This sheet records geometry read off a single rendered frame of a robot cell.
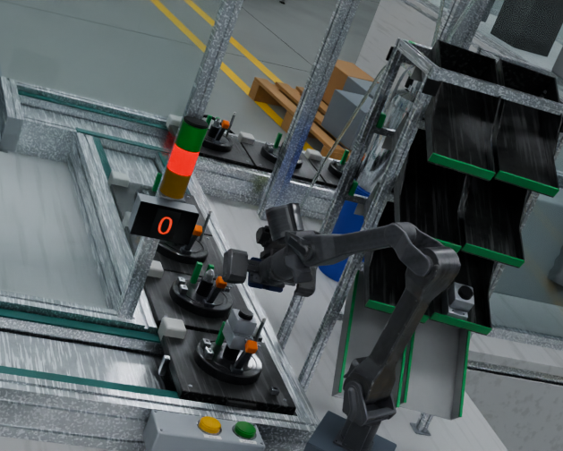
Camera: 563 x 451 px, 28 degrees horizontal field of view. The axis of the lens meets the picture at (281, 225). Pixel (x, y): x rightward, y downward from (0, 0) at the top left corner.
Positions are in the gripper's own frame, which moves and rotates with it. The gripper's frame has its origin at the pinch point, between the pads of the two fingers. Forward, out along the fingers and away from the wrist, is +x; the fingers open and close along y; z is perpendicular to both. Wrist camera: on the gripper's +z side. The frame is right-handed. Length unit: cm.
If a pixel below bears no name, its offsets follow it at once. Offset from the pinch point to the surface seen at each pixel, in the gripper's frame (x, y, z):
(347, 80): 427, -237, 285
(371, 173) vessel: 55, -54, 53
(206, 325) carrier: 24.3, 1.1, -4.8
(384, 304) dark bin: -8.8, -23.2, -3.1
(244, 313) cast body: 4.3, 0.7, -6.3
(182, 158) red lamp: -5.1, 19.9, 19.0
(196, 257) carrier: 44.1, -2.4, 16.0
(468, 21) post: 49, -81, 104
